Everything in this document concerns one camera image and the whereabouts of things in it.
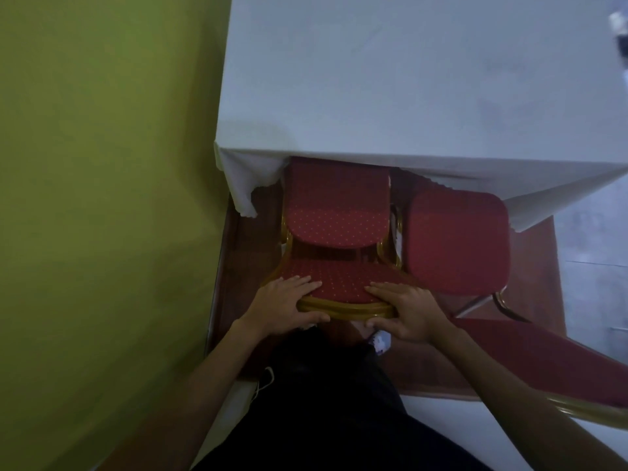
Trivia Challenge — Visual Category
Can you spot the person's right forearm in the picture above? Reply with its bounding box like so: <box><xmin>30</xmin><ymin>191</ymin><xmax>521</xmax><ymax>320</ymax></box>
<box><xmin>431</xmin><ymin>326</ymin><xmax>628</xmax><ymax>471</ymax></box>

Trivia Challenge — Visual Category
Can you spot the person's left forearm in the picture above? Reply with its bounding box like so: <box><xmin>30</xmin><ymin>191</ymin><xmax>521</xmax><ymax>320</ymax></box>
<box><xmin>122</xmin><ymin>318</ymin><xmax>266</xmax><ymax>471</ymax></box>

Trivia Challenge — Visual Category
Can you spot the red gold-framed chair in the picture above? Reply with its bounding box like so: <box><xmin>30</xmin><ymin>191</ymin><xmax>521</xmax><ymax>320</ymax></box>
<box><xmin>392</xmin><ymin>183</ymin><xmax>628</xmax><ymax>431</ymax></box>
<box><xmin>264</xmin><ymin>155</ymin><xmax>421</xmax><ymax>322</ymax></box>

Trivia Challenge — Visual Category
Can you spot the person's right hand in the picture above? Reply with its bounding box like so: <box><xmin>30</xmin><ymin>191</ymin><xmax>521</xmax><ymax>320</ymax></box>
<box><xmin>364</xmin><ymin>281</ymin><xmax>455</xmax><ymax>347</ymax></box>

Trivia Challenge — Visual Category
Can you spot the black shirt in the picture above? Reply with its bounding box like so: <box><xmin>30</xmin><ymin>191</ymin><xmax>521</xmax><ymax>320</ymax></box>
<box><xmin>194</xmin><ymin>328</ymin><xmax>494</xmax><ymax>471</ymax></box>

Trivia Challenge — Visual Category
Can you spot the person's left hand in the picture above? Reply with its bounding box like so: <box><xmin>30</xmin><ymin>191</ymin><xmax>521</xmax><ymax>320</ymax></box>
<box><xmin>240</xmin><ymin>275</ymin><xmax>330</xmax><ymax>339</ymax></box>

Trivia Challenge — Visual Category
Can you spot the table with white tablecloth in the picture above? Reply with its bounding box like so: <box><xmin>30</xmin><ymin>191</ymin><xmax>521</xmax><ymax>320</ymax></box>
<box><xmin>214</xmin><ymin>0</ymin><xmax>628</xmax><ymax>234</ymax></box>

